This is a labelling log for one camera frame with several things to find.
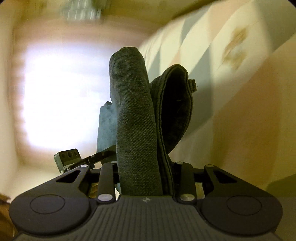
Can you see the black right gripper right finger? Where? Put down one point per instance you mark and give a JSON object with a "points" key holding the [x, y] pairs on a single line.
{"points": [[185, 177]]}

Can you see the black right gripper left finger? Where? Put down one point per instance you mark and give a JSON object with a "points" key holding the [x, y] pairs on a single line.
{"points": [[95, 184]]}

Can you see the blue denim jeans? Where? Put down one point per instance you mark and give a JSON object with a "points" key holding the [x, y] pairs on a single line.
{"points": [[144, 121]]}

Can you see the pink sheer window curtain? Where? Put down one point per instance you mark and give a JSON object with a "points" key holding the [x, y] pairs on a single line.
{"points": [[59, 80]]}

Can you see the diamond patterned bed quilt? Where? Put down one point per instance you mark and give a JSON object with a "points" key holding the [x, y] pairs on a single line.
{"points": [[242, 56]]}

